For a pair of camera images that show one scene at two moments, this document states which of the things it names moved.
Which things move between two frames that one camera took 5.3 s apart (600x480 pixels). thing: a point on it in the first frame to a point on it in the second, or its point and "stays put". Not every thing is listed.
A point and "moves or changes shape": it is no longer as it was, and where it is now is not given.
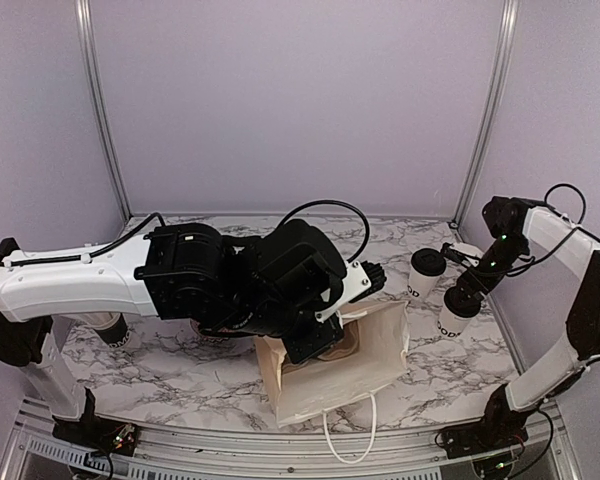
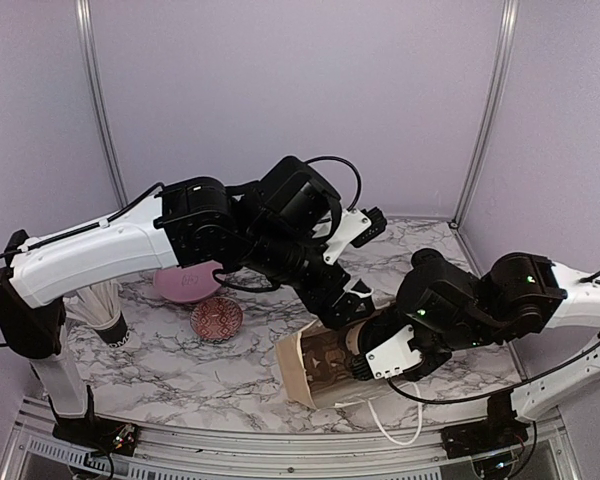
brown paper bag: x=373 y=350 moves or changes shape
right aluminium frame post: x=493 y=107 stays put
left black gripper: x=302 y=349 to x=321 y=303
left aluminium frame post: x=101 y=102 stays put
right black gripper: x=467 y=280 to x=384 y=321
